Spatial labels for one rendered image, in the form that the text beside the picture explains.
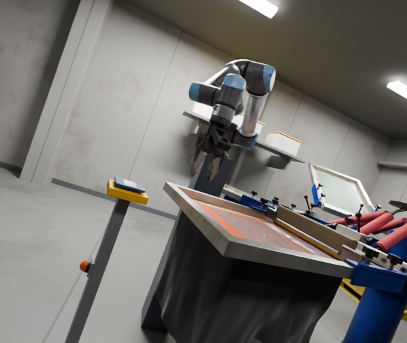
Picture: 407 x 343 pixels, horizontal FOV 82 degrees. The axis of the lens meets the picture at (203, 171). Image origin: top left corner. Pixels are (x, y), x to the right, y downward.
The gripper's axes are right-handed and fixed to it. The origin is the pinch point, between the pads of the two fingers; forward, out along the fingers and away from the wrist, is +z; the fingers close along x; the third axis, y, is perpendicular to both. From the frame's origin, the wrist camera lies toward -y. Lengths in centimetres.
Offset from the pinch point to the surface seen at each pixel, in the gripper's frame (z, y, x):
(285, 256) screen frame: 9.9, -29.6, -15.7
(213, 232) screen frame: 10.4, -22.6, 2.3
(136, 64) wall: -107, 328, 20
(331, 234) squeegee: 4, -12, -56
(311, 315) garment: 31, -23, -46
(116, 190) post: 13.4, 4.9, 23.7
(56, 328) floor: 108, 58, 22
